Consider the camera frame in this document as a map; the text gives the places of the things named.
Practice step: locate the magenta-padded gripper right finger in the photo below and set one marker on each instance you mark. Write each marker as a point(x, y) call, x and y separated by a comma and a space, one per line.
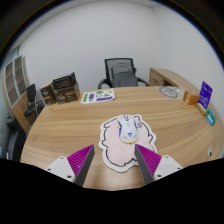
point(150, 160)

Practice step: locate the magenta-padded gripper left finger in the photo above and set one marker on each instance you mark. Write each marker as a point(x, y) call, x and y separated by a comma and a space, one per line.
point(80, 160)

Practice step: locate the white and blue computer mouse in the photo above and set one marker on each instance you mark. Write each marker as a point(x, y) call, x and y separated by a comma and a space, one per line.
point(127, 130)

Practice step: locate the pink cartoon pig mouse pad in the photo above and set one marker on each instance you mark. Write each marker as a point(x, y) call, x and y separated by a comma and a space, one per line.
point(116, 153)

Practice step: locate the large brown cardboard box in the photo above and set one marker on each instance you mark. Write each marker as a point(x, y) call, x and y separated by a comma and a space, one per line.
point(67, 95)

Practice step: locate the white sheet with coloured stickers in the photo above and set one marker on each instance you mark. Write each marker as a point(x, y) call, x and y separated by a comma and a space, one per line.
point(97, 96)

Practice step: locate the round grey and white disc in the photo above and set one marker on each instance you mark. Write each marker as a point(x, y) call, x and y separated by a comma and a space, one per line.
point(168, 92)

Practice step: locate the black leather armchair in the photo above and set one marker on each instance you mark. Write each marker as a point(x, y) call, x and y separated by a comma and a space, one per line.
point(11, 140)

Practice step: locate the small brown cardboard box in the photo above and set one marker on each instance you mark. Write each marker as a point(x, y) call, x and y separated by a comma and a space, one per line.
point(47, 95)

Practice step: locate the orange box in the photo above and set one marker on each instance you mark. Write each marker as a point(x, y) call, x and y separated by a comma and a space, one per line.
point(190, 98)

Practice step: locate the teal packet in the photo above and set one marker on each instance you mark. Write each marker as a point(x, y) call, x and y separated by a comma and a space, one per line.
point(211, 117)

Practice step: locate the black box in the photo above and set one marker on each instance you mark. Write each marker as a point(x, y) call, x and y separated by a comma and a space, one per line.
point(64, 80)

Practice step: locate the black visitor chair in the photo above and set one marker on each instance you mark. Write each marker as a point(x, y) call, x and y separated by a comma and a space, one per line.
point(31, 93)

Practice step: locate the wooden side cabinet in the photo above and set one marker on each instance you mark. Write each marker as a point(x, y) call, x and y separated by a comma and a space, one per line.
point(163, 78)

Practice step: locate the purple card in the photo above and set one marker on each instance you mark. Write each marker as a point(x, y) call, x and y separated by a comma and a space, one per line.
point(205, 94)

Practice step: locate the grey mesh office chair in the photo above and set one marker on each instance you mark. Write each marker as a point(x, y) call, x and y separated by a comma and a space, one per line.
point(123, 76)

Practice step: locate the wooden shelf unit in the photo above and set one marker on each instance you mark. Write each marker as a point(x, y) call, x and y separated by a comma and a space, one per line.
point(14, 85)

